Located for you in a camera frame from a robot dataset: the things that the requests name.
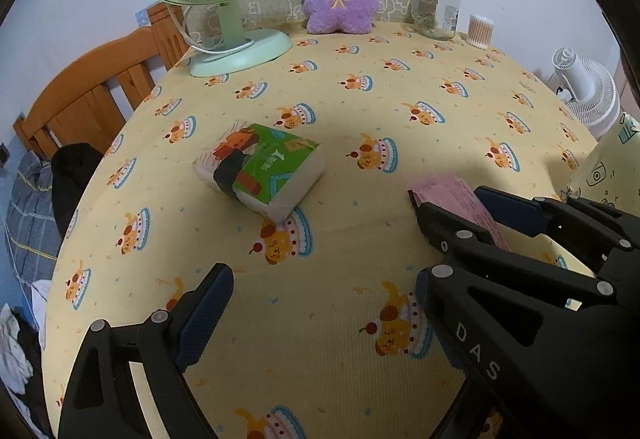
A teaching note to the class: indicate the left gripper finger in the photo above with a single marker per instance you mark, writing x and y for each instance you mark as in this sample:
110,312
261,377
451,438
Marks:
101,400

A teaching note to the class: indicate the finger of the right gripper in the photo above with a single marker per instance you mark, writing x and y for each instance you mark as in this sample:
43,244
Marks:
472,248
604,239

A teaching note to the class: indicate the pink paper packet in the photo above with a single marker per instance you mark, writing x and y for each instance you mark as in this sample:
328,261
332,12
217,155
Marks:
452,193

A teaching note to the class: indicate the green tissue pack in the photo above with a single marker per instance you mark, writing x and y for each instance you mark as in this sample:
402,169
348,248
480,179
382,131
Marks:
266,169

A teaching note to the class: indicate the yellow cartoon fabric bin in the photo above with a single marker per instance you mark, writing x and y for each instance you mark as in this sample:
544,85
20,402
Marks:
610,174

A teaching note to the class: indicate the white cloth on bed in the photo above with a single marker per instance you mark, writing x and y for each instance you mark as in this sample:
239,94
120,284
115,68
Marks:
21,355

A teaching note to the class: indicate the white standing fan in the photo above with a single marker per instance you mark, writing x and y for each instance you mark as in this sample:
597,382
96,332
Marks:
588,90

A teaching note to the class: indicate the yellow patterned tablecloth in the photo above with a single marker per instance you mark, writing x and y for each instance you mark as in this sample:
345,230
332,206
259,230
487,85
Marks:
320,338

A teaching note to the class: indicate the blue plaid bedding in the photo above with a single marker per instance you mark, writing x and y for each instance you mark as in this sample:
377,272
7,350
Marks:
32,235

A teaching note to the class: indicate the cotton swab container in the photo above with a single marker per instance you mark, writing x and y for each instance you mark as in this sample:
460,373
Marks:
480,30

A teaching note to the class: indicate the glass mason jar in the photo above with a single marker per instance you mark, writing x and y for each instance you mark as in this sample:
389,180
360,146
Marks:
436,19

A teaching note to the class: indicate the black garment on chair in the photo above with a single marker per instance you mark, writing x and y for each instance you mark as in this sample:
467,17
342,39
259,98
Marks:
72,169

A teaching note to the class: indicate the wooden chair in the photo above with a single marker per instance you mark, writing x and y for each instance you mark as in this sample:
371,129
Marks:
78,107

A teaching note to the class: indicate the wall power socket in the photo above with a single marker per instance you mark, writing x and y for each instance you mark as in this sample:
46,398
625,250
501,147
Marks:
4,155

